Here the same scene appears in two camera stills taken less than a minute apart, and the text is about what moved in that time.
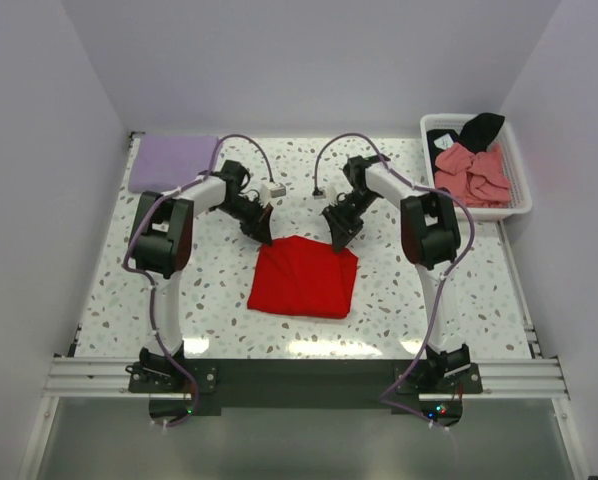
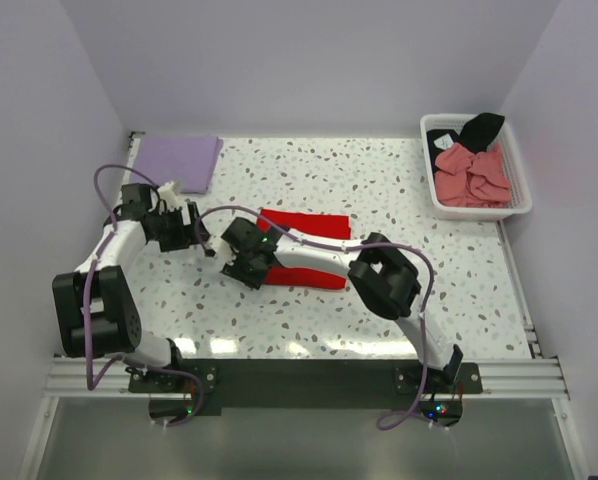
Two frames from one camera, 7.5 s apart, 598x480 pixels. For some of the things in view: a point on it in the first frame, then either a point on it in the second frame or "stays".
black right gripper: x=342 y=229 to x=234 y=271
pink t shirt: x=477 y=180 stays
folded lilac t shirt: x=167 y=162 stays
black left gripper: x=259 y=227 to x=187 y=235
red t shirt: x=303 y=276 to x=330 y=226
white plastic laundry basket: x=520 y=201 stays
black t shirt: x=476 y=134 stays
